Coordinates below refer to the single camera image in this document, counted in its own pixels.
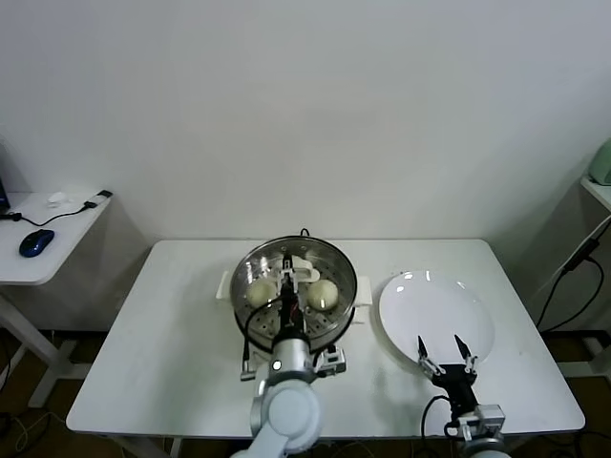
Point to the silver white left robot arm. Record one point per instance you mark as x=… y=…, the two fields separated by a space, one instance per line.
x=291 y=415

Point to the pale green appliance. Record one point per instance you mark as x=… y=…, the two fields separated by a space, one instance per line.
x=602 y=164

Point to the blue computer mouse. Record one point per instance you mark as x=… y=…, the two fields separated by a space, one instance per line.
x=35 y=242

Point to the small white crumpled object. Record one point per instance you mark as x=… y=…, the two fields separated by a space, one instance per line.
x=56 y=198

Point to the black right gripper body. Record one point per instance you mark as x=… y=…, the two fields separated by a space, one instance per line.
x=456 y=381

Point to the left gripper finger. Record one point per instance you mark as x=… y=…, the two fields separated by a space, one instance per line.
x=288 y=285
x=287 y=267

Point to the white side desk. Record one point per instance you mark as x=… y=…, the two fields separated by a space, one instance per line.
x=57 y=248

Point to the white round plate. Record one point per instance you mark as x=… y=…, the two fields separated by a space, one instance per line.
x=429 y=310

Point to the white steamed baozi bun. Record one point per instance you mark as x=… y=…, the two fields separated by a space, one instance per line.
x=323 y=293
x=261 y=292

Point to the dark laptop screen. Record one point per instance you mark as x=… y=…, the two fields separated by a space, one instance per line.
x=3 y=191

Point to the steel perforated steamer basket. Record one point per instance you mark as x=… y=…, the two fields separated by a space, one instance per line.
x=223 y=286

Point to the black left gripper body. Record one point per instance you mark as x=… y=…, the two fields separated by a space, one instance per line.
x=290 y=319

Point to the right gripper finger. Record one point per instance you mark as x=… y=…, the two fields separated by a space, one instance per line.
x=424 y=358
x=468 y=362

